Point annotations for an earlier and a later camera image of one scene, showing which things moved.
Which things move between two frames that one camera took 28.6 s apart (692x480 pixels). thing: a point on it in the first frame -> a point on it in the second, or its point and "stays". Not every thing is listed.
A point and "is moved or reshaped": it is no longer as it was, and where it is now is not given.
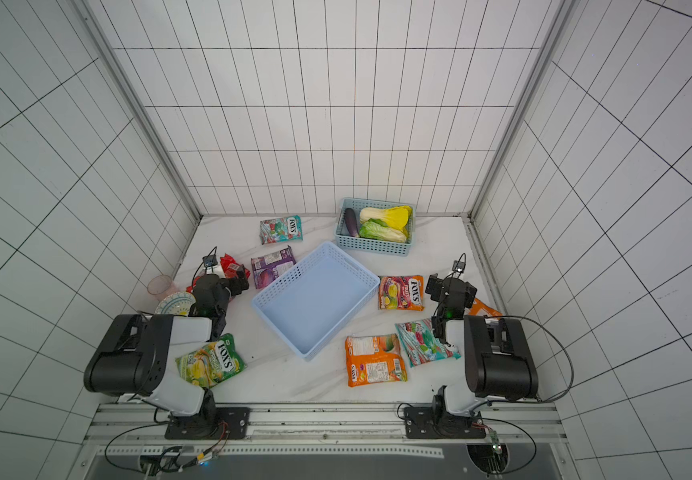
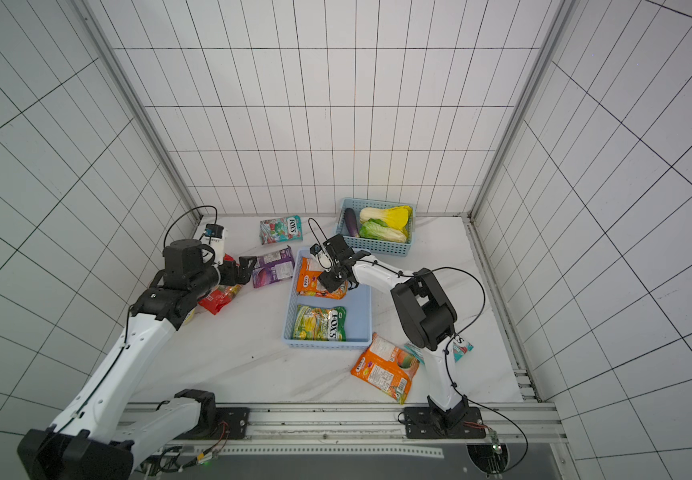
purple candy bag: x=269 y=268 stays
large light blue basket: x=313 y=304 is moved or reshaped
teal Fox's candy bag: x=288 y=228 stays
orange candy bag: x=480 y=305 -> x=309 y=284
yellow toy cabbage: x=396 y=218 stays
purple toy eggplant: x=352 y=222 stays
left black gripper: x=236 y=288 -> x=244 y=272
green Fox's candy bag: x=211 y=366 -> x=320 y=324
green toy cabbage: x=377 y=230 stays
